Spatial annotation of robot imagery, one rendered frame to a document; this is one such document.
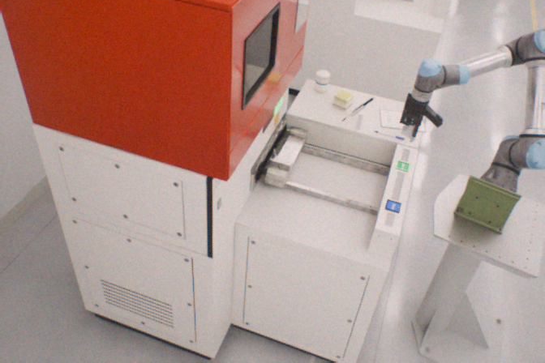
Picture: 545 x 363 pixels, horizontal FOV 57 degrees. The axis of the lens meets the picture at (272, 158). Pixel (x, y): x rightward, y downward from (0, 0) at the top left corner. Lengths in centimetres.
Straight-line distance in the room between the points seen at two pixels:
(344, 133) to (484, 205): 68
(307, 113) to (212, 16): 118
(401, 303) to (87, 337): 164
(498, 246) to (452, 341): 81
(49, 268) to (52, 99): 146
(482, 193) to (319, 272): 73
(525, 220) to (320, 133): 96
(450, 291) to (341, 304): 62
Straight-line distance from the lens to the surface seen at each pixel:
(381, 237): 196
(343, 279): 209
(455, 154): 406
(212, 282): 206
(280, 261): 212
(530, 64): 220
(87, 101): 173
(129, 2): 144
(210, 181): 165
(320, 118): 239
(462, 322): 286
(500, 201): 222
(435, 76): 195
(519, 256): 226
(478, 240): 224
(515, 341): 308
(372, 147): 238
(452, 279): 255
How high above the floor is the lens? 233
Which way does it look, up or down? 40 degrees down
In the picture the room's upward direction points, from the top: 5 degrees clockwise
